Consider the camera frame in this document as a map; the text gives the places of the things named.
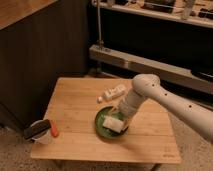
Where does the black rectangular object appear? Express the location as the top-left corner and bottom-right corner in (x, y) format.
(23, 119), (51, 140)

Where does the orange carrot toy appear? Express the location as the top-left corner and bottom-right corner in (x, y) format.
(50, 120), (59, 137)

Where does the wooden low table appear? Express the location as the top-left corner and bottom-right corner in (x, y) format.
(31, 78), (181, 164)

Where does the white sponge block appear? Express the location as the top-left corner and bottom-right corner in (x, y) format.
(103, 116), (124, 133)

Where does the grey metal shelf rack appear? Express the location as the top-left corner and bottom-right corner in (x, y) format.
(90, 0), (213, 95)

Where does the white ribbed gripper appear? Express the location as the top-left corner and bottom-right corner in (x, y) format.
(118, 89), (147, 126)

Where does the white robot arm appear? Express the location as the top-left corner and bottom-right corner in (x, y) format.
(118, 74), (213, 143)

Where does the dark wooden cabinet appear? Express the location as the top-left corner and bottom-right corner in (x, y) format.
(0, 0), (88, 131)

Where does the green bowl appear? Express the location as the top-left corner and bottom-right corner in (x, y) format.
(95, 106), (129, 139)

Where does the white cup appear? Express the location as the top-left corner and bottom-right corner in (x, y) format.
(32, 128), (52, 144)

